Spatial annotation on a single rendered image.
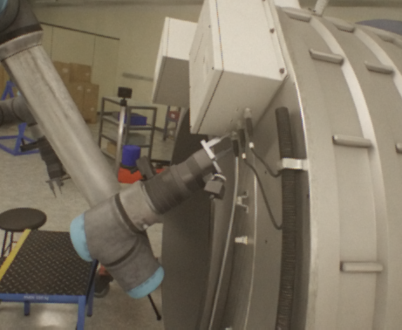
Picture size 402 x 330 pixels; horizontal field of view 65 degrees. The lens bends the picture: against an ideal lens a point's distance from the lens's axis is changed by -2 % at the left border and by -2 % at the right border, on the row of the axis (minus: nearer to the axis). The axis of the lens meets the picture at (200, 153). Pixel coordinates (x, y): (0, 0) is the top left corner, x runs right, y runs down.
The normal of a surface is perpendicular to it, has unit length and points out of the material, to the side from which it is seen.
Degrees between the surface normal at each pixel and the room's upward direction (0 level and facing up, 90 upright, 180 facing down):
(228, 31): 42
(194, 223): 63
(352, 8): 90
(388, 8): 90
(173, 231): 55
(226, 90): 132
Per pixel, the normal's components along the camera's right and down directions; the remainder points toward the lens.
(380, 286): -0.72, -0.14
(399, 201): 0.25, -0.27
